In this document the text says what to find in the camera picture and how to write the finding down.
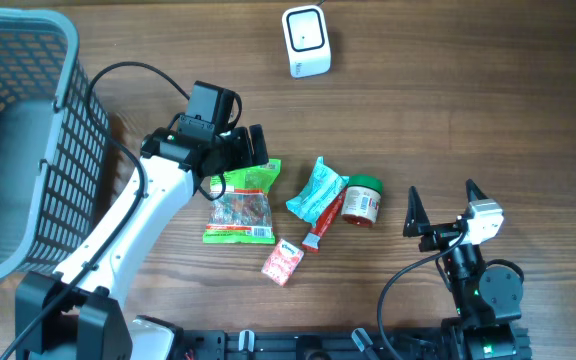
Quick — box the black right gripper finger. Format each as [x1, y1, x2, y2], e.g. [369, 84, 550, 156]
[465, 179, 488, 202]
[403, 186, 431, 237]

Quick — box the green lid spice jar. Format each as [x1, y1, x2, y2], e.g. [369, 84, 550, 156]
[341, 174, 383, 227]

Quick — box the green gummy candy bag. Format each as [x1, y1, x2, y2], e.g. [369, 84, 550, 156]
[203, 159, 282, 245]

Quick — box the teal snack packet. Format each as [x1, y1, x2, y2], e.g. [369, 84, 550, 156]
[286, 156, 349, 225]

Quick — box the red snack stick packet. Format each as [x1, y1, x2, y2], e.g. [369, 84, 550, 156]
[301, 188, 347, 253]

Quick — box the red tissue pack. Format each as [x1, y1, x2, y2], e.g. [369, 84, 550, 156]
[261, 239, 304, 286]

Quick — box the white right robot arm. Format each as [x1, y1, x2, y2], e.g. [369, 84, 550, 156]
[403, 179, 532, 359]

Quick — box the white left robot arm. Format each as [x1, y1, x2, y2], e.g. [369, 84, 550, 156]
[5, 82, 268, 359]

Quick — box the white barcode scanner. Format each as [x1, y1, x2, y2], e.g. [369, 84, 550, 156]
[282, 5, 332, 78]

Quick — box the grey plastic shopping basket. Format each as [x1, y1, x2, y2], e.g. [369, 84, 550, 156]
[0, 8, 108, 281]

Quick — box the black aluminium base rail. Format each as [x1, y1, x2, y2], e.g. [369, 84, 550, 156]
[180, 327, 534, 360]

